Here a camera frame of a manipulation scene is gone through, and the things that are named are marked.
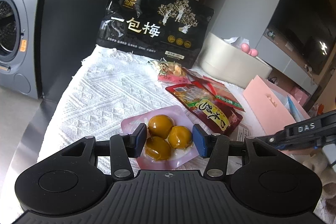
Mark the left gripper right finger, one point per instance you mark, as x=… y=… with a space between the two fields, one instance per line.
x=215 y=148

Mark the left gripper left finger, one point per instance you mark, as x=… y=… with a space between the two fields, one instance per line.
x=123 y=147

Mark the pink packet with yellow eggs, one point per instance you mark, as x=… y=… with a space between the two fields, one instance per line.
x=168 y=141

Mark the small biscuit ball packet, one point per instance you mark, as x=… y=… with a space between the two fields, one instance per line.
x=170 y=72

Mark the blue seaweed snack bag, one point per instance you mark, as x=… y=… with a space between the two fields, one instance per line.
x=293 y=110

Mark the dark red pickle packet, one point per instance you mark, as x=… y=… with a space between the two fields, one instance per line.
x=217 y=116

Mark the red snack packet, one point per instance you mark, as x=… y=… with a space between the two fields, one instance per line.
x=220 y=91

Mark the pink open box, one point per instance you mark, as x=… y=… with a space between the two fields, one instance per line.
x=267 y=102

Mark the white knitted cloth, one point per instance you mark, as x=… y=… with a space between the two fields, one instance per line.
x=113 y=85

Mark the beige tissue box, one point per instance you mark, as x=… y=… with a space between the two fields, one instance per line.
x=232 y=60

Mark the black plum snack bag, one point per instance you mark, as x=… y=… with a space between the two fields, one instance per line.
x=173 y=30

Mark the grey speaker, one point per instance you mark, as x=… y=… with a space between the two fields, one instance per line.
x=18 y=56

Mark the wall television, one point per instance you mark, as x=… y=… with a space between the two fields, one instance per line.
x=309 y=25

